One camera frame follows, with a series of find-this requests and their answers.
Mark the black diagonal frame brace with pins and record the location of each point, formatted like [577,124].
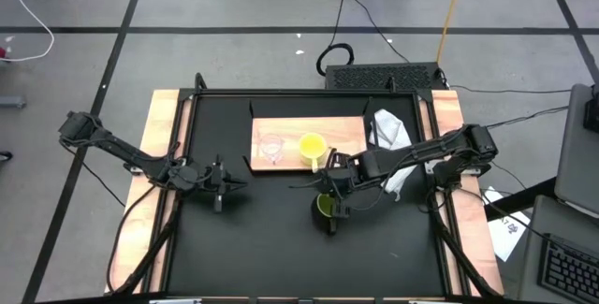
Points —
[463,253]
[152,245]

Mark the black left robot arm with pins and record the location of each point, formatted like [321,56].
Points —
[117,147]

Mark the black computer case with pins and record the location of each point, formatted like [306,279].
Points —
[374,77]

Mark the black mug with green inside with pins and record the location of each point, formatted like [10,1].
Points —
[325,205]

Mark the white cloth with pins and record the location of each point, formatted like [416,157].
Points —
[388,128]

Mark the grey desk foot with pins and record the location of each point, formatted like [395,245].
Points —
[11,102]

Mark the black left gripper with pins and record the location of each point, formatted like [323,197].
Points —
[219,173]

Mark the black desk leg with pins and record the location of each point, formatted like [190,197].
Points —
[519,198]

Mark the black box device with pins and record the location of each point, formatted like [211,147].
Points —
[592,117]

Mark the yellow mug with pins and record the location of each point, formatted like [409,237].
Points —
[312,145]

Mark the wooden shelf with black frame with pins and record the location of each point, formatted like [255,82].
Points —
[341,131]

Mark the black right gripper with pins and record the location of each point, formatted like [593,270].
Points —
[346,173]

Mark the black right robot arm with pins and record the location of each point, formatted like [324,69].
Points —
[421,152]

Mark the grey desk platform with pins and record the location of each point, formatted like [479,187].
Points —
[575,154]

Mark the clear glass mug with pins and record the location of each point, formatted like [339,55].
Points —
[271,147]

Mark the white paper sheet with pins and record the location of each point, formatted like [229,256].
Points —
[510,238]

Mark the grey keyboard desk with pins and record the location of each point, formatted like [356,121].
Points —
[533,248]

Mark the black keyboard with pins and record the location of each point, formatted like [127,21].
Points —
[566,271]

